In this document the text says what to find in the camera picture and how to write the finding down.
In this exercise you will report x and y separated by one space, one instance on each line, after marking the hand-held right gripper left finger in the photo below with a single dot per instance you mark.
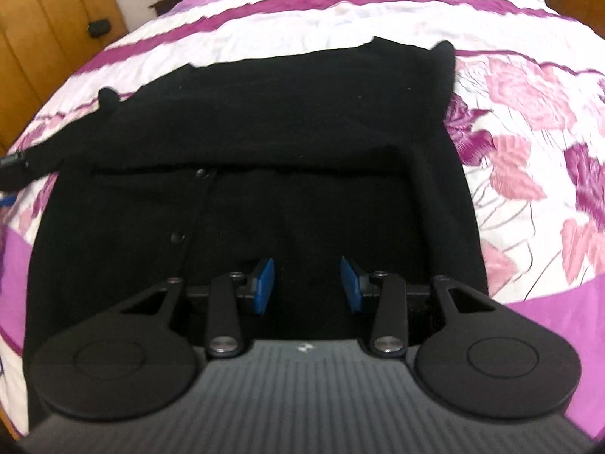
263 288

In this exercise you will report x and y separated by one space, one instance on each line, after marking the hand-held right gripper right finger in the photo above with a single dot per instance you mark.
350 286

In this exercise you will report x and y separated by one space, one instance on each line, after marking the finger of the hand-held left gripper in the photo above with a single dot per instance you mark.
8 161

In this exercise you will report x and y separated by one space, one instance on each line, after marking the black button cardigan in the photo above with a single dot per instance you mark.
293 151

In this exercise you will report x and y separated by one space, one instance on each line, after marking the wooden wardrobe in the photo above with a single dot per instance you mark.
47 9

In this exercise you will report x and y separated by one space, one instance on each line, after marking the small black bag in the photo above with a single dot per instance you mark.
99 27

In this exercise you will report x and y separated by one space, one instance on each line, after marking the dark wooden nightstand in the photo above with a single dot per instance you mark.
165 7

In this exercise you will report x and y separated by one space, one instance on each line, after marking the purple floral bed cover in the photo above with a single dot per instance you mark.
378 14

